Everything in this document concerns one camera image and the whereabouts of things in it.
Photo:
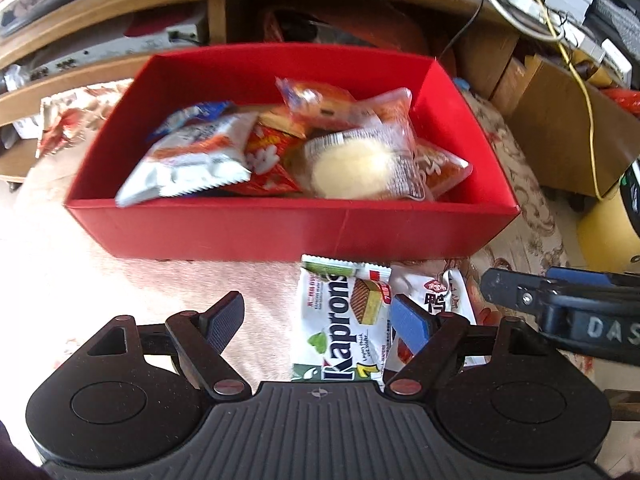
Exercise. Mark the clear-wrapped round cake with barcode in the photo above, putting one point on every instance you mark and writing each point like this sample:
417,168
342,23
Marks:
355,165

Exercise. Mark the small brown cardboard box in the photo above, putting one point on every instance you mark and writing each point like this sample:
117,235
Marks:
495,70

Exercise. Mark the red candy packet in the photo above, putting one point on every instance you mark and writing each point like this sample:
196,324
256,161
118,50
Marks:
270,165

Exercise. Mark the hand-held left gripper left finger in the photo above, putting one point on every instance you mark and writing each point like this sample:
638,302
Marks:
225,320

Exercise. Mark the white noodle snack packet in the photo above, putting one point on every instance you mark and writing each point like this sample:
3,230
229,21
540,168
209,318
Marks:
190,165

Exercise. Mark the white power strip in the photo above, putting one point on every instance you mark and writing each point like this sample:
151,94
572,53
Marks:
575,30

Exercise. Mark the floral tablecloth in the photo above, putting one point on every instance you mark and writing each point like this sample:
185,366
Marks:
75,270

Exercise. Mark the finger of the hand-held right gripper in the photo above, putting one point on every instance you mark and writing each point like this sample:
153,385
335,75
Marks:
510,290
580,277

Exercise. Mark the white red snack packet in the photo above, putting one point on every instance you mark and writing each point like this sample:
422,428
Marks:
445,290

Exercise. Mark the clear orange snack packet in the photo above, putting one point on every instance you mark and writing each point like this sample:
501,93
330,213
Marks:
310,100

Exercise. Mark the white green wafer packet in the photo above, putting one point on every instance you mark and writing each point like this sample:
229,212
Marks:
340,320

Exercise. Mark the grey electronic device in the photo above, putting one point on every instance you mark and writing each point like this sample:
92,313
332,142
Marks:
115,50

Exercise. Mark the yellow round container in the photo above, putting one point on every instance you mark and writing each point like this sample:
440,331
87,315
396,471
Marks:
605,235

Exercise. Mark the blue snack packet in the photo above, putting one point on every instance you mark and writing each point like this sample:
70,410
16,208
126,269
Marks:
195,115

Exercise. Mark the orange sealed snack packet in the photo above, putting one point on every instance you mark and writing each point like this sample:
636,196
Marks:
445,170

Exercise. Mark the red cardboard box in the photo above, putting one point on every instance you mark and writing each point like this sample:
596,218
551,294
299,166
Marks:
250,230

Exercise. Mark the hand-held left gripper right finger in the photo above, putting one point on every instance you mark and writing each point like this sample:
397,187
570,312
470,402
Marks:
410,322

